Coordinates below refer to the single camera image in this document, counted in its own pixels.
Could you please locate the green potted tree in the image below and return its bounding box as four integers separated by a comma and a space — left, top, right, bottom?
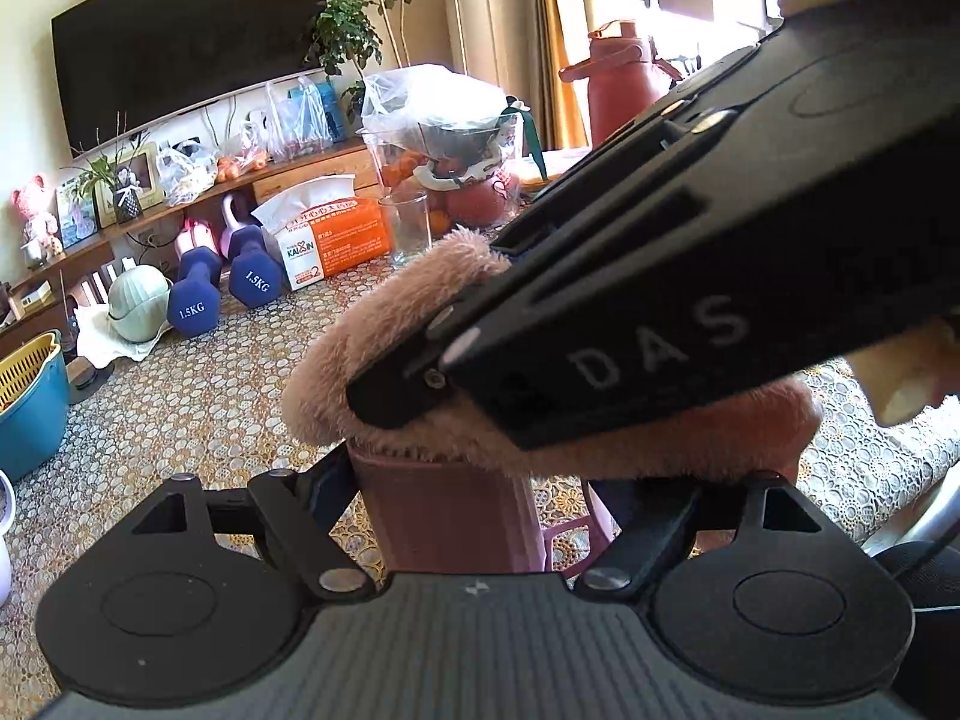
304, 0, 413, 124

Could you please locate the clear drinking glass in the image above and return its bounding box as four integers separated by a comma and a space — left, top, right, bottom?
381, 192, 433, 268

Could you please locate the red water bottle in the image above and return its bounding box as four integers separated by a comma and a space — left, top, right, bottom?
560, 20, 683, 146

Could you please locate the blue dumbbell left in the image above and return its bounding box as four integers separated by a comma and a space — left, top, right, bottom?
167, 245, 223, 338

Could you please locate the pink plush toy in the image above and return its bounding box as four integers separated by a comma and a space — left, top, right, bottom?
10, 174, 64, 270

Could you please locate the plastic bag of fruit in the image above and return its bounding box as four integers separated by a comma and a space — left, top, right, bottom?
361, 64, 529, 239

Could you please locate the blue yellow basket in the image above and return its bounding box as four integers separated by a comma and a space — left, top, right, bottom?
0, 330, 68, 483

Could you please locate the blue dumbbell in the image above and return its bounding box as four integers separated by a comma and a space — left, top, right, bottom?
167, 245, 223, 338
228, 226, 283, 309

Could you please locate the white cloth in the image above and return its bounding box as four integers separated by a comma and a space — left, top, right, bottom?
75, 304, 172, 369

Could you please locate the black television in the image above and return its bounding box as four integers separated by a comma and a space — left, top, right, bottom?
50, 0, 322, 153

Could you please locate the blue dumbbell right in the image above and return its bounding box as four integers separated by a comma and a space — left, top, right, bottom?
228, 226, 283, 309

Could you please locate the green ceramic pot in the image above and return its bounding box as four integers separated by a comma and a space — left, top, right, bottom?
107, 265, 171, 343

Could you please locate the wooden tv console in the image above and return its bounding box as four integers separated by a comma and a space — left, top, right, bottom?
0, 136, 381, 361

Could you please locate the orange tissue box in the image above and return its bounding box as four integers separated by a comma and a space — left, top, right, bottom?
252, 174, 391, 291

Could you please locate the photo frame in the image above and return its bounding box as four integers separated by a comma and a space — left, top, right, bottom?
91, 142, 164, 229

